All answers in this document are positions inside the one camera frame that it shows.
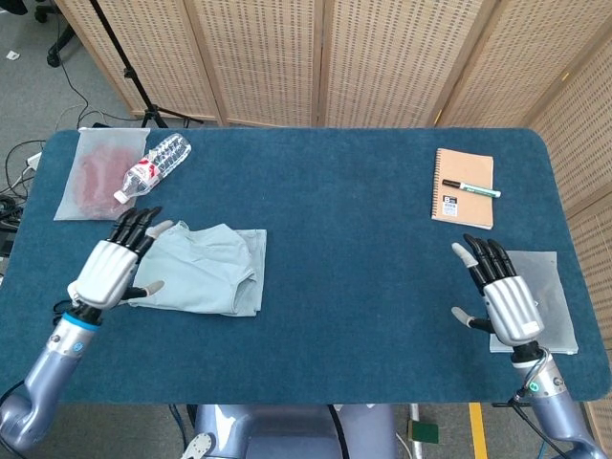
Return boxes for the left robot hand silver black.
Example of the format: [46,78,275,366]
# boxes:
[66,206,173,310]

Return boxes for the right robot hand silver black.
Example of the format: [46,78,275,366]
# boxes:
[451,233,545,346]

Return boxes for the light green t-shirt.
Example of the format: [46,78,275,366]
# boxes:
[127,220,268,317]

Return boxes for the frosted bag with QR label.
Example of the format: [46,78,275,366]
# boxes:
[484,248,579,356]

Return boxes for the frosted bag with red cloth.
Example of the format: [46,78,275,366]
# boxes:
[53,127,152,225]

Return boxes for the brown spiral notebook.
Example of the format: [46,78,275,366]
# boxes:
[430,147,495,231]

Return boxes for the clear plastic water bottle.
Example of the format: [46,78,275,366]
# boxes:
[113,132,193,205]

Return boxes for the green white marker pen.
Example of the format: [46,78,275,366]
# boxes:
[441,178,502,199]

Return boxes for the green block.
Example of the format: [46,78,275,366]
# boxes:
[411,420,440,445]

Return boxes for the white table leg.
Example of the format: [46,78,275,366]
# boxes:
[409,404,425,459]

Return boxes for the blue carpet table cover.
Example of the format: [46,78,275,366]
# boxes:
[0,126,612,406]

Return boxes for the black tripod stand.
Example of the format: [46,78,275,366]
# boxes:
[90,0,205,129]

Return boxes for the black office chair base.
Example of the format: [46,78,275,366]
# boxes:
[33,0,80,67]

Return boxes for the blue-grey robot torso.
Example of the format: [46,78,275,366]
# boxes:
[179,404,403,459]

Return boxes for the woven wooden folding screen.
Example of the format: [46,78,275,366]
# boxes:
[55,0,612,459]

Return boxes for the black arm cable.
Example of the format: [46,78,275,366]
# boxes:
[507,394,570,455]

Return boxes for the tangled black floor cables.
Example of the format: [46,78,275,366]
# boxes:
[0,138,47,235]

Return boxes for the thin black floor cable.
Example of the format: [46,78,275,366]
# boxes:
[59,61,144,128]

